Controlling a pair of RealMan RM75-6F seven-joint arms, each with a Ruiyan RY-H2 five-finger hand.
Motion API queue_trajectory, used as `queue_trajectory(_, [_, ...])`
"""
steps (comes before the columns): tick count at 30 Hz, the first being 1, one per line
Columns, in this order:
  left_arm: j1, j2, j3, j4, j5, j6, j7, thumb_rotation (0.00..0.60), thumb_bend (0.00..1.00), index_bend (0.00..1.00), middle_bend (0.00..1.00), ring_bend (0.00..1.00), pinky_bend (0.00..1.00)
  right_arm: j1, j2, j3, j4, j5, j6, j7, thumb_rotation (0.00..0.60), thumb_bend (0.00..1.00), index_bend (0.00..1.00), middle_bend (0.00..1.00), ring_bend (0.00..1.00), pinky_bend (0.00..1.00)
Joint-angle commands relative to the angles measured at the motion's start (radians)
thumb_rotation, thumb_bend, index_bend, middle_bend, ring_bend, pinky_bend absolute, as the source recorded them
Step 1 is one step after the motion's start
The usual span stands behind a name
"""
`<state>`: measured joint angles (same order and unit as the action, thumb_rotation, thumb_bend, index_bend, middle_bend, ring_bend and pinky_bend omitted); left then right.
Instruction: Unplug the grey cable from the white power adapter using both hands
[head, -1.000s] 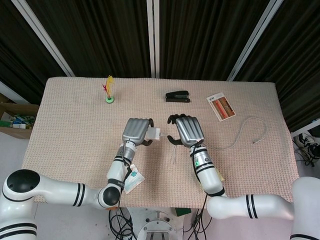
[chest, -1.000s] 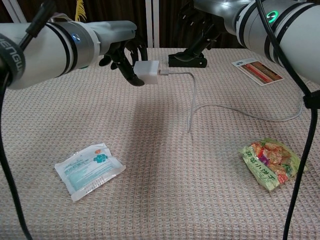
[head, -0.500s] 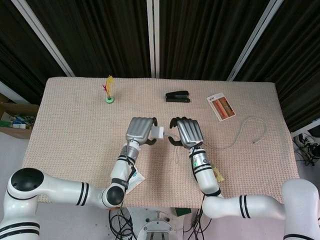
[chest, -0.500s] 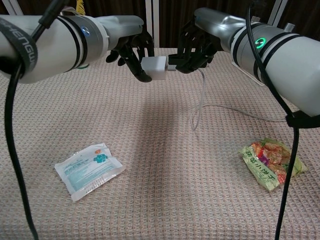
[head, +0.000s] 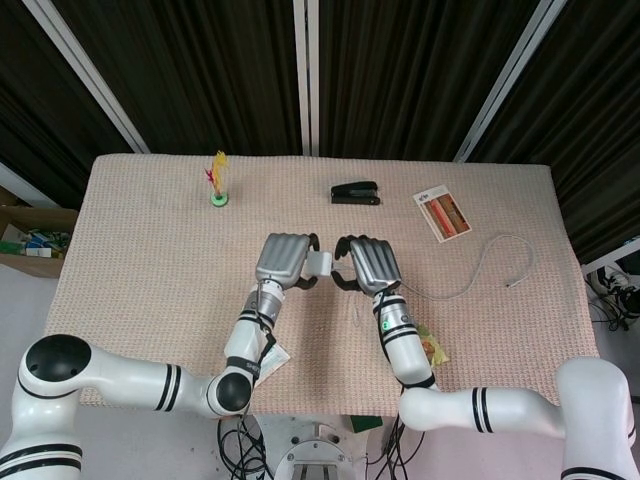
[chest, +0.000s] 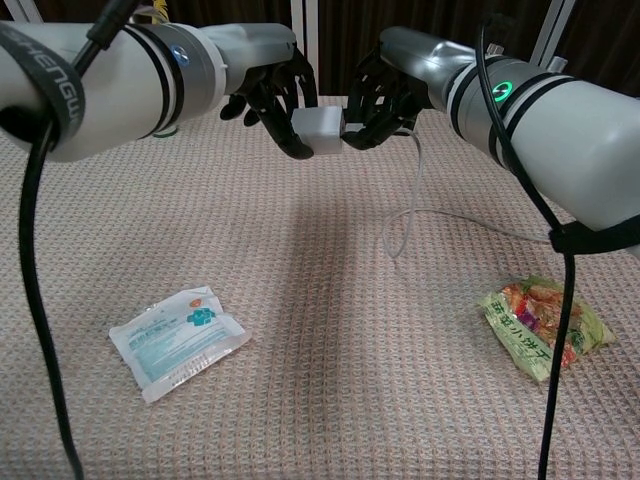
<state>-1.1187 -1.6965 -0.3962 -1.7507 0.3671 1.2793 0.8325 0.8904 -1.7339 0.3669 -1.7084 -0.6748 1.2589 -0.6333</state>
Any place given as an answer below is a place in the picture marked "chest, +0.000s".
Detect white cable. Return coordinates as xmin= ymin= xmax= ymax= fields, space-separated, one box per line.
xmin=344 ymin=121 xmax=557 ymax=260

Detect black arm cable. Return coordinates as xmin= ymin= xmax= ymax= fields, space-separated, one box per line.
xmin=16 ymin=0 xmax=142 ymax=480
xmin=476 ymin=13 xmax=577 ymax=480

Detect green snack bag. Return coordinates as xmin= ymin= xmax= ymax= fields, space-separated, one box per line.
xmin=475 ymin=274 xmax=618 ymax=386

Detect grey black right robot hand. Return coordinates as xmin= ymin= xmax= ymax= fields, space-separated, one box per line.
xmin=342 ymin=25 xmax=472 ymax=152

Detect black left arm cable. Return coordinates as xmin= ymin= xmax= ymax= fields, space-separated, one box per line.
xmin=16 ymin=0 xmax=142 ymax=480

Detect black lettered strap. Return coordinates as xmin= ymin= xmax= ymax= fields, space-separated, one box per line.
xmin=0 ymin=21 xmax=87 ymax=147

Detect grey black left robot hand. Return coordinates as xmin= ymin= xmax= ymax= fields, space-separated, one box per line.
xmin=199 ymin=22 xmax=319 ymax=161

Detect black plain strap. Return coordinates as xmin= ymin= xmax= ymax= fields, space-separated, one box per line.
xmin=546 ymin=214 xmax=640 ymax=257

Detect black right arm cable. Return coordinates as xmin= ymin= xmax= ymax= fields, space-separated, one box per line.
xmin=476 ymin=13 xmax=577 ymax=480

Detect dark brown curtain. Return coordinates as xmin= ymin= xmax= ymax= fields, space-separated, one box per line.
xmin=0 ymin=0 xmax=640 ymax=101

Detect white slanted frame post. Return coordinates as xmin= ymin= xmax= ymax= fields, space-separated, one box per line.
xmin=530 ymin=0 xmax=577 ymax=67

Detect white blue mask packet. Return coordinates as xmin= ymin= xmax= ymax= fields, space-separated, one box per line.
xmin=107 ymin=285 xmax=253 ymax=406

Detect beige woven tablecloth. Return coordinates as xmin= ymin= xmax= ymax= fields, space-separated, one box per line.
xmin=0 ymin=93 xmax=640 ymax=480

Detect white power adapter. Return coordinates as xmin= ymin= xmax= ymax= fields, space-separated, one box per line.
xmin=290 ymin=104 xmax=347 ymax=156

